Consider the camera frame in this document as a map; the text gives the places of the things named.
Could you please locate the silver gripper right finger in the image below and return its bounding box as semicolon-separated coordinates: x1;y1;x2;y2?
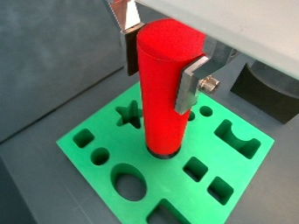
175;36;239;115

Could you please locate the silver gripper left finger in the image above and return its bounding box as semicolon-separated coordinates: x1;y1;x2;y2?
107;0;146;75

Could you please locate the red cylinder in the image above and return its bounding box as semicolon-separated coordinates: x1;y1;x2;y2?
136;18;206;158

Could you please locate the black curved cradle stand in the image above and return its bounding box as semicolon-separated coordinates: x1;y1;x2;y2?
230;61;299;123

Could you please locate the green shape sorter block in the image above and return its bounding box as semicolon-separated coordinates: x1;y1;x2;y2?
58;86;274;224

